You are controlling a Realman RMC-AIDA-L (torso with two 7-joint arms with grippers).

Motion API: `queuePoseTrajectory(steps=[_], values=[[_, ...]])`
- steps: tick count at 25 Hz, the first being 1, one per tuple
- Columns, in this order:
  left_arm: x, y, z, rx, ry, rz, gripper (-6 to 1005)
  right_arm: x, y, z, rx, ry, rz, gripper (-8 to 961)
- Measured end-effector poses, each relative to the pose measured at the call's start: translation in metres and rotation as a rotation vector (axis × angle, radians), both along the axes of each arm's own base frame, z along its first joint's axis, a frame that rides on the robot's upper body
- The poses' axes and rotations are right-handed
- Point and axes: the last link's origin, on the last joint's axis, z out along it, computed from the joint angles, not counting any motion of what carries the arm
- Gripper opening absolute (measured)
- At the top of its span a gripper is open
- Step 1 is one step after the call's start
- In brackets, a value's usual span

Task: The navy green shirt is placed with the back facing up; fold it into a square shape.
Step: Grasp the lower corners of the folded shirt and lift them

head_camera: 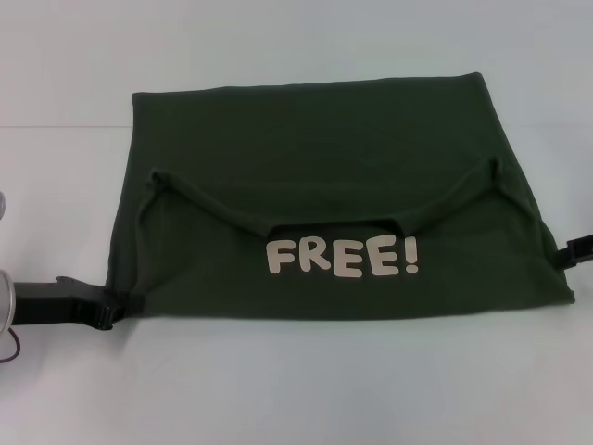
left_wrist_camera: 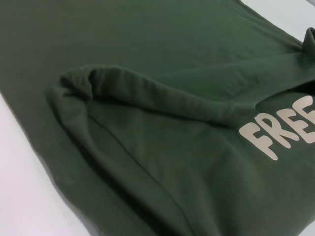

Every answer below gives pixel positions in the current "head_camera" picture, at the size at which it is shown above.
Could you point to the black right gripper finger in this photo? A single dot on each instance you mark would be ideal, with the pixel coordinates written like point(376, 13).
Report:
point(581, 243)
point(574, 260)

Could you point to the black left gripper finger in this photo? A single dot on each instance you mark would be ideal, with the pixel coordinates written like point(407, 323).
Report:
point(116, 319)
point(125, 301)

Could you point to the dark green t-shirt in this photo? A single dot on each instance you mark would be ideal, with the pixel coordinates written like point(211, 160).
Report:
point(324, 194)

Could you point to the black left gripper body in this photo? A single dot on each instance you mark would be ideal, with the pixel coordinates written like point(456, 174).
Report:
point(51, 303)

